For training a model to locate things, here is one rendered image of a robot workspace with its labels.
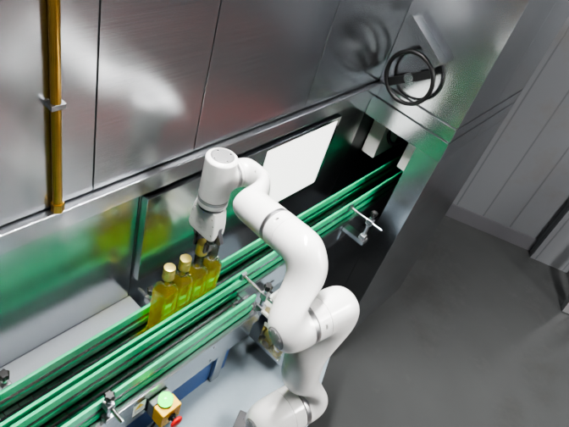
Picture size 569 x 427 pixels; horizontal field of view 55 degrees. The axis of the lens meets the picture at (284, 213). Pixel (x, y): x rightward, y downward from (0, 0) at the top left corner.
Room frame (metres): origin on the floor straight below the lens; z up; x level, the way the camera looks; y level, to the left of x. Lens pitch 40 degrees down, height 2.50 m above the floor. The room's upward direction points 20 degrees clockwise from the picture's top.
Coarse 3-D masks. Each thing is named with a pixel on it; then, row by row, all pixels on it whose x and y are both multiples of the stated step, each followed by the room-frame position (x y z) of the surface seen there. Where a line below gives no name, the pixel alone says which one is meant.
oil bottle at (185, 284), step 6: (174, 276) 1.03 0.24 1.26; (186, 276) 1.04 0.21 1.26; (180, 282) 1.02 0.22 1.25; (186, 282) 1.03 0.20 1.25; (192, 282) 1.05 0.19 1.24; (180, 288) 1.02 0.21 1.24; (186, 288) 1.04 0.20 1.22; (180, 294) 1.02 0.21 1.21; (186, 294) 1.04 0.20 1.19; (180, 300) 1.02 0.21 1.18; (186, 300) 1.05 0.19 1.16; (180, 306) 1.03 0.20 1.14; (174, 312) 1.01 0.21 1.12
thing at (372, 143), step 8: (376, 128) 2.17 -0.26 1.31; (384, 128) 2.15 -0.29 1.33; (368, 136) 2.18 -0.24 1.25; (376, 136) 2.16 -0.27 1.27; (384, 136) 2.17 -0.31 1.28; (392, 136) 2.25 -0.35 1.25; (368, 144) 2.17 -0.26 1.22; (376, 144) 2.15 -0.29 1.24; (384, 144) 2.20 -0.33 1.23; (408, 144) 2.07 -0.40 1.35; (368, 152) 2.16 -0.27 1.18; (376, 152) 2.16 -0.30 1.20; (408, 152) 2.06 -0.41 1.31; (400, 160) 2.07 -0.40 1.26; (408, 160) 2.05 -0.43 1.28; (400, 168) 2.06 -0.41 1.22
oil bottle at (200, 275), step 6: (192, 264) 1.09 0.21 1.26; (192, 270) 1.08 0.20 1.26; (198, 270) 1.08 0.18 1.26; (204, 270) 1.09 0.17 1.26; (192, 276) 1.07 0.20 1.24; (198, 276) 1.07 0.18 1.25; (204, 276) 1.09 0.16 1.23; (198, 282) 1.08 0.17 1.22; (204, 282) 1.10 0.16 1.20; (192, 288) 1.06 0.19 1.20; (198, 288) 1.08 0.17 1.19; (192, 294) 1.06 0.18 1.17; (198, 294) 1.09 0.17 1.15; (192, 300) 1.07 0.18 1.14
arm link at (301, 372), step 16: (336, 288) 0.87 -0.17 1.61; (320, 304) 0.80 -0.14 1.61; (336, 304) 0.82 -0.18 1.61; (352, 304) 0.84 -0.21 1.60; (320, 320) 0.77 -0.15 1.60; (336, 320) 0.79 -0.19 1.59; (352, 320) 0.82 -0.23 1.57; (336, 336) 0.81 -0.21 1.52; (304, 352) 0.78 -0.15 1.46; (320, 352) 0.79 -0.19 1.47; (288, 368) 0.77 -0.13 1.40; (304, 368) 0.76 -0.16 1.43; (320, 368) 0.78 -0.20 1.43; (288, 384) 0.76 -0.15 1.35; (304, 384) 0.76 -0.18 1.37; (320, 384) 0.83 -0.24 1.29; (304, 400) 0.81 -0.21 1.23; (320, 400) 0.81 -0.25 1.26
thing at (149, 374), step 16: (240, 304) 1.12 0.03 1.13; (224, 320) 1.05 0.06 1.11; (192, 336) 0.94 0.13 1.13; (208, 336) 1.00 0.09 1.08; (176, 352) 0.88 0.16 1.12; (160, 368) 0.84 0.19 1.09; (128, 384) 0.74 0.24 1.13; (144, 384) 0.79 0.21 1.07; (80, 416) 0.62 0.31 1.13; (96, 416) 0.66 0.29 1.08
